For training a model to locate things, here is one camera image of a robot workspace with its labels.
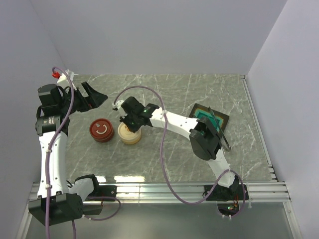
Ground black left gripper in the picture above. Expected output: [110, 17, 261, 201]
[59, 81, 107, 115]

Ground cream round lid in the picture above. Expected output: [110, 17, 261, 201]
[117, 122, 142, 141]

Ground cream round container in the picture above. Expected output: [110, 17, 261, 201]
[121, 136, 141, 145]

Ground red round lid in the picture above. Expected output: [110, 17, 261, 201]
[89, 118, 114, 134]

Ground steel serving tongs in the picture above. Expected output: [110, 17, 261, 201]
[206, 106, 232, 152]

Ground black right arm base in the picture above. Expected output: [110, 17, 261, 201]
[206, 184, 249, 202]

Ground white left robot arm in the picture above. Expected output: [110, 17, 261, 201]
[28, 82, 108, 226]

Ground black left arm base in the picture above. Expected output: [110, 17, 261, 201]
[83, 185, 117, 216]

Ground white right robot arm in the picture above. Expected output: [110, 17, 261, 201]
[113, 97, 239, 199]

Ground brown steel-lined container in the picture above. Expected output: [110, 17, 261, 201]
[90, 130, 114, 143]

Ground teal square ceramic plate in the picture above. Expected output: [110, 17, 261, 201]
[188, 103, 229, 133]

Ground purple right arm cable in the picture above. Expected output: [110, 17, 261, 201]
[113, 86, 247, 220]

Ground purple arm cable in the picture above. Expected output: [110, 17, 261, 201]
[44, 66, 122, 239]
[113, 86, 247, 220]

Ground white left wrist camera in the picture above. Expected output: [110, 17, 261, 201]
[52, 69, 74, 88]

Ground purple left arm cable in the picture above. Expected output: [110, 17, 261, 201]
[44, 66, 122, 239]

